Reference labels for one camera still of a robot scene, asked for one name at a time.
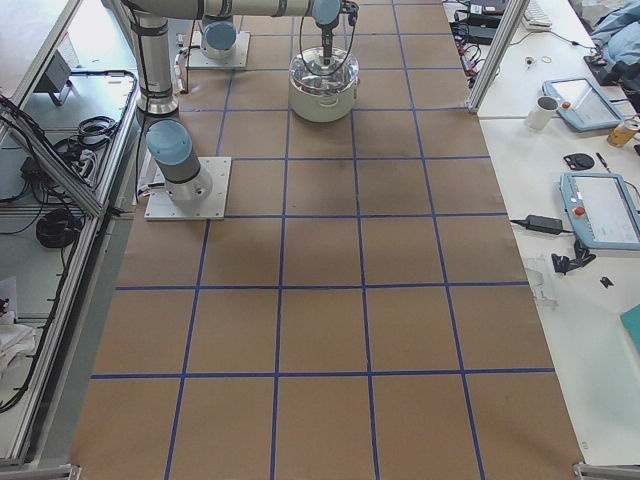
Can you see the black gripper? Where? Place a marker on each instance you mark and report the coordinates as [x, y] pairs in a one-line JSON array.
[[327, 38]]

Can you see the glass pot lid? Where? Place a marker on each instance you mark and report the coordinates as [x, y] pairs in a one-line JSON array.
[[309, 74]]

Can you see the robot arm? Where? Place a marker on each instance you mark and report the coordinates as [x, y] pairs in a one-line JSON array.
[[149, 33], [218, 37]]

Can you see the pale green steel pot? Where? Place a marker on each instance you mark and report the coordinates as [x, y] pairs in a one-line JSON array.
[[323, 109]]

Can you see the white mug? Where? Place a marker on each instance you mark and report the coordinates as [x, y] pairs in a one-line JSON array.
[[544, 109]]

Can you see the far blue teach pendant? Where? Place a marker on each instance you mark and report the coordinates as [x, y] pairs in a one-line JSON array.
[[582, 104]]

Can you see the blue teach pendant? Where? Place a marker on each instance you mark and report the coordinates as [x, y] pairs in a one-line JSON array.
[[582, 104], [600, 210]]

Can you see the black computer mouse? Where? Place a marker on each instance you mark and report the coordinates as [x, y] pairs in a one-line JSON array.
[[579, 161]]

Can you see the black power adapter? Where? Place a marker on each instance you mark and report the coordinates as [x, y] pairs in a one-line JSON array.
[[544, 224]]

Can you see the yellow drink can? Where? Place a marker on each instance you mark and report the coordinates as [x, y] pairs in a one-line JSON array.
[[623, 133]]

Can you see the near blue teach pendant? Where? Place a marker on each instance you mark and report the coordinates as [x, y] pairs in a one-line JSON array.
[[600, 210]]

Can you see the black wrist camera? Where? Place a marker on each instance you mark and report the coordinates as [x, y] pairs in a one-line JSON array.
[[350, 9]]

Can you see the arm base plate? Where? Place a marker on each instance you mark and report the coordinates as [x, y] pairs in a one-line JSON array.
[[203, 197], [211, 59]]

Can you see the aluminium frame post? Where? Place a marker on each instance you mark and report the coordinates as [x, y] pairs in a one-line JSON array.
[[506, 29]]

